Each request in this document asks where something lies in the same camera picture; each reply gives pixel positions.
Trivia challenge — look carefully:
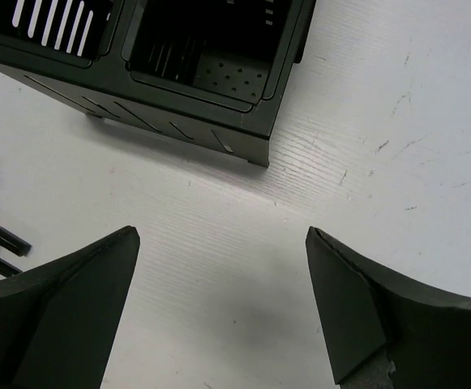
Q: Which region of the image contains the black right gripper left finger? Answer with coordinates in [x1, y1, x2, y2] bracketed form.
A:
[0, 226, 140, 388]

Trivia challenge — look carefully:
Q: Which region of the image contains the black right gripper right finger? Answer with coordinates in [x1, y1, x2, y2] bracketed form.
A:
[306, 227, 471, 388]

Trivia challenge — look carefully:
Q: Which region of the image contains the black metal organizer rack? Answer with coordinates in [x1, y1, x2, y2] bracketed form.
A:
[0, 0, 315, 167]

